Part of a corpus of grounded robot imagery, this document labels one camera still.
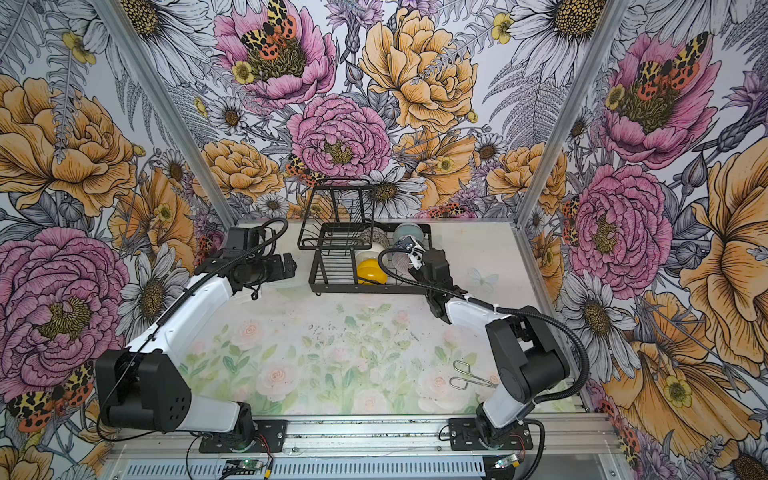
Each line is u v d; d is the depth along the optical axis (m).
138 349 0.43
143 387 0.41
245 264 0.65
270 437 0.75
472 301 0.60
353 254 0.85
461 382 0.83
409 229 1.09
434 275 0.70
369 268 0.94
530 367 0.46
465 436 0.74
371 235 0.85
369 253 1.00
